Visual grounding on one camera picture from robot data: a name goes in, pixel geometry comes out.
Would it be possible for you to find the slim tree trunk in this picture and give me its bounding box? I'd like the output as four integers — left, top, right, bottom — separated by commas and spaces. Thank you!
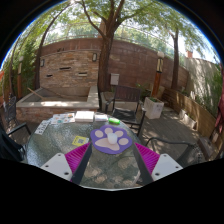
169, 28, 181, 90
33, 6, 68, 90

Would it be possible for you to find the stone water basin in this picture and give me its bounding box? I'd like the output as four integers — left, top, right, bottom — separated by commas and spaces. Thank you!
15, 85, 100, 124

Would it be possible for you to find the purple paw-shaped mouse pad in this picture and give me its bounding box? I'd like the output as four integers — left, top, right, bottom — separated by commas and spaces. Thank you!
89, 124, 133, 155

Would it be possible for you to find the small white packet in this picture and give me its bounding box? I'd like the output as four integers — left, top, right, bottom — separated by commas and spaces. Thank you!
94, 113, 109, 122

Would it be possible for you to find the white flat booklet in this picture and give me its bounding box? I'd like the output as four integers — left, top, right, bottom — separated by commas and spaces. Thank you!
74, 110, 96, 123

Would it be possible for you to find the white planter box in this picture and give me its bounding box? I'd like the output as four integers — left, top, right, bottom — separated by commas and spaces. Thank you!
143, 96, 165, 120

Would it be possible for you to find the large tree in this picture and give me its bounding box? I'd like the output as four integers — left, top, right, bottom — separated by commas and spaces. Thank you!
78, 0, 131, 94

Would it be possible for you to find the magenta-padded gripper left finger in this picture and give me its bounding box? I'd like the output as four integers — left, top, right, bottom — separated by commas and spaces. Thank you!
40, 142, 93, 185

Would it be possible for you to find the dark wooden slatted chair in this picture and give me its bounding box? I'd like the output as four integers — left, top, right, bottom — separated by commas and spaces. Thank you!
104, 85, 147, 137

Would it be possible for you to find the black metal armchair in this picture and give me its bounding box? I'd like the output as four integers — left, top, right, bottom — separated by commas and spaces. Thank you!
144, 136, 205, 168
0, 122, 32, 163

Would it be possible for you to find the wooden lamp post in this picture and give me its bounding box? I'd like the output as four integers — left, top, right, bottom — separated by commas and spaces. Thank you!
15, 56, 24, 100
152, 50, 166, 98

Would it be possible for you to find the black mesh chair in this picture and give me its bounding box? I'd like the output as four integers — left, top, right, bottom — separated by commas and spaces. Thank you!
2, 95, 18, 128

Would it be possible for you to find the grey electrical box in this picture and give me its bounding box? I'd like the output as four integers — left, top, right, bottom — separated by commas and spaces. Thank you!
110, 73, 120, 86

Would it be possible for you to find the yellow card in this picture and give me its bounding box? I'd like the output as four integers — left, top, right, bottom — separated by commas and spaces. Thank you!
71, 135, 90, 147

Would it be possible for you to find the white number sign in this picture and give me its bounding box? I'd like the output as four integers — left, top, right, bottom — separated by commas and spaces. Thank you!
34, 119, 52, 136

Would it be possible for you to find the small green object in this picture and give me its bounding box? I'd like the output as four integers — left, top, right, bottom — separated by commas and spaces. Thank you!
108, 117, 121, 126

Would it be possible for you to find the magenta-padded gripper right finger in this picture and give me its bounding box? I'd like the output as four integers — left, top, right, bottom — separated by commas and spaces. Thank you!
132, 142, 184, 186

